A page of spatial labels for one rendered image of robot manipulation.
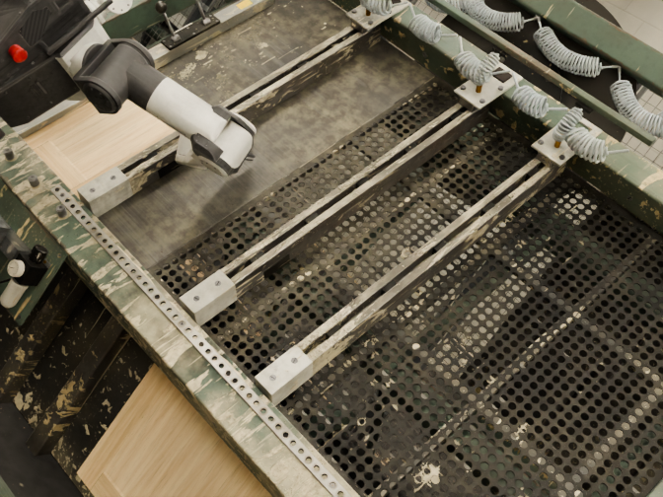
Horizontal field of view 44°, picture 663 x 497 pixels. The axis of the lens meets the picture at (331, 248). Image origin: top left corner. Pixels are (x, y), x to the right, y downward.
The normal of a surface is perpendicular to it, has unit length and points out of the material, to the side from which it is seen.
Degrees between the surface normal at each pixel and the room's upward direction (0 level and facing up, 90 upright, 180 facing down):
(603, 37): 90
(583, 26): 90
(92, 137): 51
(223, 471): 90
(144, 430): 90
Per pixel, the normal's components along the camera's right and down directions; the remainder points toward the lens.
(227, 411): 0.01, -0.58
